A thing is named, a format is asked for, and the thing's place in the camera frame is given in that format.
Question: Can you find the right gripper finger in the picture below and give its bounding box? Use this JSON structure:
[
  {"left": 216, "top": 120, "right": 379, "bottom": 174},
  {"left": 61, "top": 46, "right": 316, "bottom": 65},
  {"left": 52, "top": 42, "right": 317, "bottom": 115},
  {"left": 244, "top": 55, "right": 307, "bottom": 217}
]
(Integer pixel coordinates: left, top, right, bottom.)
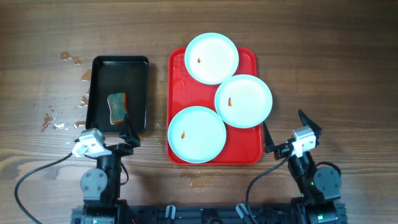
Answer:
[
  {"left": 262, "top": 121, "right": 275, "bottom": 152},
  {"left": 298, "top": 109, "right": 322, "bottom": 137}
]

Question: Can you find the green and orange sponge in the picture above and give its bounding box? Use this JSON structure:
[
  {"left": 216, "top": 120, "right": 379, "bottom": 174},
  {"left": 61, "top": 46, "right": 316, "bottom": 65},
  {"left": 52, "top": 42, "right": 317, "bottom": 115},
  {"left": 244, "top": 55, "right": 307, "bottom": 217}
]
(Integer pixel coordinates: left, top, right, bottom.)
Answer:
[{"left": 107, "top": 93, "right": 128, "bottom": 124}]

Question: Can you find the light blue plate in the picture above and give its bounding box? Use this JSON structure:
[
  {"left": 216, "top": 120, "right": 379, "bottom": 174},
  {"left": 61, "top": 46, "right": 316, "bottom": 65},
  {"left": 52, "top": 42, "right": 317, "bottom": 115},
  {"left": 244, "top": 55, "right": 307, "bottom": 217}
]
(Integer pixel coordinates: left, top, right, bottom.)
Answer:
[
  {"left": 167, "top": 106, "right": 226, "bottom": 164},
  {"left": 184, "top": 32, "right": 239, "bottom": 85},
  {"left": 215, "top": 74, "right": 273, "bottom": 129}
]

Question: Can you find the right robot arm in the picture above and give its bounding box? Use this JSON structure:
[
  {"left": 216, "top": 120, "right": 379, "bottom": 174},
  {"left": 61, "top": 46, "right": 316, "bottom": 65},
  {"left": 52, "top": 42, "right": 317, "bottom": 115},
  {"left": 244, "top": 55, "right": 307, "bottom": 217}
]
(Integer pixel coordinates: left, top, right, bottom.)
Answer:
[{"left": 263, "top": 110, "right": 348, "bottom": 223}]

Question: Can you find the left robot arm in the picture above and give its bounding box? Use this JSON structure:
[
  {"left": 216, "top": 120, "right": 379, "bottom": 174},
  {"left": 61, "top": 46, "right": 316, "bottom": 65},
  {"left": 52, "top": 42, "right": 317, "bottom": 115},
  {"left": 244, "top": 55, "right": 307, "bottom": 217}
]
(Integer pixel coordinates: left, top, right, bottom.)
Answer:
[{"left": 73, "top": 114, "right": 141, "bottom": 207}]

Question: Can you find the black rectangular water tray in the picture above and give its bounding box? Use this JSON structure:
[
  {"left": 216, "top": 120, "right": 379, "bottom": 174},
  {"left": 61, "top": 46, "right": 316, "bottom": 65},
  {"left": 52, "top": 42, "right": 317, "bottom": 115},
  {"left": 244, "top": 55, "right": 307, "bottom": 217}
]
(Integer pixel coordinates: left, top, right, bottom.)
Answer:
[{"left": 85, "top": 55, "right": 149, "bottom": 133}]

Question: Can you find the left black cable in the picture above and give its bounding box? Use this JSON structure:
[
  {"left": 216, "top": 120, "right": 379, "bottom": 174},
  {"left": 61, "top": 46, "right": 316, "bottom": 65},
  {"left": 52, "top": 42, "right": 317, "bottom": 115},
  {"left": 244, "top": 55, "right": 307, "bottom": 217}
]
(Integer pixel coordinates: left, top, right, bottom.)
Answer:
[{"left": 14, "top": 152, "right": 75, "bottom": 224}]

